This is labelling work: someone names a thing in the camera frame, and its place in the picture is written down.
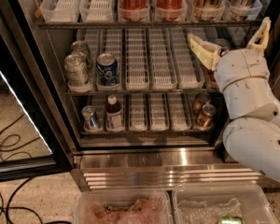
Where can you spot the gold can front bottom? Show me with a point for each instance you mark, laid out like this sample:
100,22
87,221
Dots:
205,116

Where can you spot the silver can front left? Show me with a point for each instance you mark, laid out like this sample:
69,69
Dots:
76,70

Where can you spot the brown bottle white cap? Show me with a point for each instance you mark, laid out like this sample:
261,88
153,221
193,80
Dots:
114,112

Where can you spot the gold can rear bottom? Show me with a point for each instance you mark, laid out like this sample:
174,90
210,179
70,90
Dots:
200,100

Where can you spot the red coke can rear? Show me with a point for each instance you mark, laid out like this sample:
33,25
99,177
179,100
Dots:
224,44

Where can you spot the open glass fridge door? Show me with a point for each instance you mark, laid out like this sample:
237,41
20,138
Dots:
33,137

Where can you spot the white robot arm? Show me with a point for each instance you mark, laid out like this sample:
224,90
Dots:
253,135

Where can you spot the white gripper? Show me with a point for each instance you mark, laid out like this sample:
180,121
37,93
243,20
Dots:
241,68

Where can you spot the right clear plastic bin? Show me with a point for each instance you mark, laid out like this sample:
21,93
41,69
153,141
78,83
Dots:
206,204

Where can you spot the green can in bin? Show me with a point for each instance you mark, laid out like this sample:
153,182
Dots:
231,220

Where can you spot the clear plastic bin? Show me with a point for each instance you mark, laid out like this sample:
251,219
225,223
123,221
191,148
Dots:
206,204
124,206

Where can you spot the silver can rear left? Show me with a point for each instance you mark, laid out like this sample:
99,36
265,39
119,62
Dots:
82,48

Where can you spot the red coke can front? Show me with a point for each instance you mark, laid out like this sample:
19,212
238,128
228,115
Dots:
211,79

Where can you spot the stainless fridge base grille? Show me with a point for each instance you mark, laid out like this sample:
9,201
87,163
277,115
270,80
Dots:
158,168

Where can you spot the blue pepsi can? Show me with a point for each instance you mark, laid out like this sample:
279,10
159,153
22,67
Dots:
107,67

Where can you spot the small redbull can bottom shelf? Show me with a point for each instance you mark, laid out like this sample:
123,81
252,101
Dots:
91,122

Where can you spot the left clear plastic bin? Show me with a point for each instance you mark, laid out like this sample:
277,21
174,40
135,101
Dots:
124,206

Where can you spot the red coke can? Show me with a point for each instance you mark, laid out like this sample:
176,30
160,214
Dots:
224,44
211,79

